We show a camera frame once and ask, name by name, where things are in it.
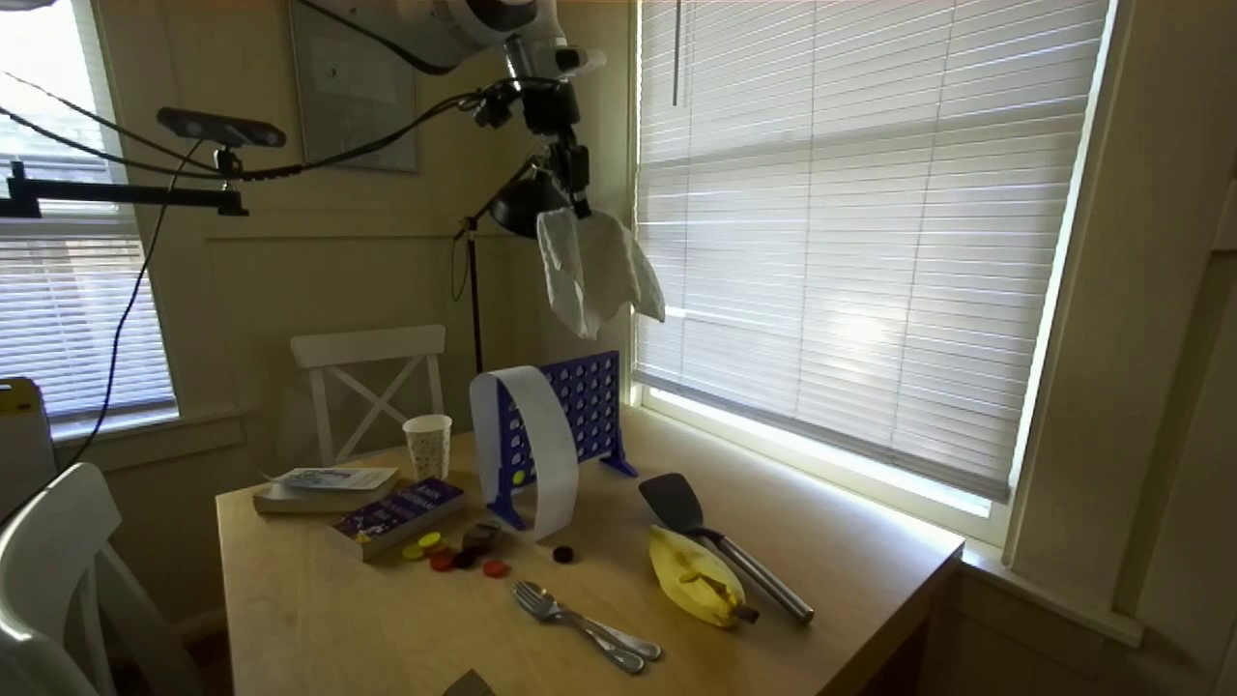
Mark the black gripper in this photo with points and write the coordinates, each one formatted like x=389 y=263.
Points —
x=551 y=119

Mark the white terry towel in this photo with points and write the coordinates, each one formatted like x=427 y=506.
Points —
x=594 y=272

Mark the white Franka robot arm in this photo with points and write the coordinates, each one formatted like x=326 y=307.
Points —
x=439 y=26

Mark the blue connect four gameboard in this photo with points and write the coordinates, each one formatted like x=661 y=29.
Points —
x=585 y=409

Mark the black lamp on stand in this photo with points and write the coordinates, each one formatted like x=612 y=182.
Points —
x=525 y=207

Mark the white wooden chair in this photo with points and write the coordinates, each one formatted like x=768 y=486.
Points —
x=369 y=352
x=58 y=580

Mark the white paper strip loop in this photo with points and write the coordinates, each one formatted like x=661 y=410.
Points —
x=556 y=450

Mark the translucent plastic cup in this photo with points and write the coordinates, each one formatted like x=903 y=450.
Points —
x=427 y=448

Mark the large white window blind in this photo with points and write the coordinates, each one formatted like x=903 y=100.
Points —
x=873 y=234

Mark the black game disc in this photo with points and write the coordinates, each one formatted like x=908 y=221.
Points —
x=560 y=555

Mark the blue game box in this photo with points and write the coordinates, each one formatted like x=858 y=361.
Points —
x=403 y=517

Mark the red game disc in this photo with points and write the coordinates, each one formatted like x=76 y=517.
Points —
x=440 y=561
x=494 y=566

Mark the yellow game disc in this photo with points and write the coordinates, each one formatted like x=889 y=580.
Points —
x=420 y=546

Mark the stack of books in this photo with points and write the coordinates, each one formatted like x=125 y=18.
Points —
x=323 y=489

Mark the silver metal fork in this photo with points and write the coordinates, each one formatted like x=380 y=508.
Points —
x=580 y=628
x=603 y=628

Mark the small white window blind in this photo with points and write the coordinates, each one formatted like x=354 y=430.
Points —
x=80 y=321

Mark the grey framed wall picture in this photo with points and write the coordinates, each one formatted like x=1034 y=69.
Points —
x=354 y=100

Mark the black stereo camera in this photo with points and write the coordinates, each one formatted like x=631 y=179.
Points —
x=223 y=127

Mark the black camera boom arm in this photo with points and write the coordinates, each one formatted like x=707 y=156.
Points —
x=129 y=194

